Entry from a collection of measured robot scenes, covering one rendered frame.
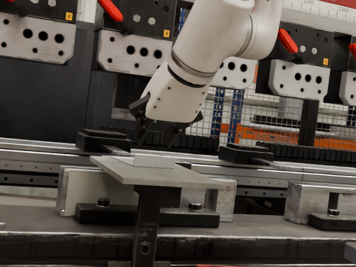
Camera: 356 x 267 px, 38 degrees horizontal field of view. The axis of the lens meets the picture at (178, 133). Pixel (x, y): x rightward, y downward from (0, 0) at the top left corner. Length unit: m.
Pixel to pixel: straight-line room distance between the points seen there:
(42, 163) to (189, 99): 0.53
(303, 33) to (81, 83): 0.69
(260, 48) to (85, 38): 0.84
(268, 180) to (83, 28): 0.71
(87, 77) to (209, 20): 0.85
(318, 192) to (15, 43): 0.77
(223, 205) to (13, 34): 0.57
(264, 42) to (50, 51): 0.41
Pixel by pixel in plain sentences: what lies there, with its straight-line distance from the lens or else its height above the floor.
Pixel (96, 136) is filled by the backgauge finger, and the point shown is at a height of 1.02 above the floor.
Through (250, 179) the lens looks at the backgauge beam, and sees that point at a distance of 1.50.
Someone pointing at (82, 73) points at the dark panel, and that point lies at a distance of 1.58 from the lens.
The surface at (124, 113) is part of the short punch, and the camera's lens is 1.09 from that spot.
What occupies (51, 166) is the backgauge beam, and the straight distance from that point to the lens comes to 1.31.
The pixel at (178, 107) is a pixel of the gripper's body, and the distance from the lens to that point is 0.89.
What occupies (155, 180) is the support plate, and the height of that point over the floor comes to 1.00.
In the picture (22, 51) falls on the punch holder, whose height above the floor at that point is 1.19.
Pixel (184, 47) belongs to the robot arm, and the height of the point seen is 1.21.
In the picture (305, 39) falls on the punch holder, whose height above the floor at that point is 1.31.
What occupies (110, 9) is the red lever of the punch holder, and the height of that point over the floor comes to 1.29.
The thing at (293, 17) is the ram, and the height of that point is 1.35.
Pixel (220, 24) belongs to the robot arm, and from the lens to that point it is 0.78.
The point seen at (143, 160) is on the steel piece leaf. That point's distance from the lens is 0.96.
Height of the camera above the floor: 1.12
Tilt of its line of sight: 3 degrees down
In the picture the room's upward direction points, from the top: 7 degrees clockwise
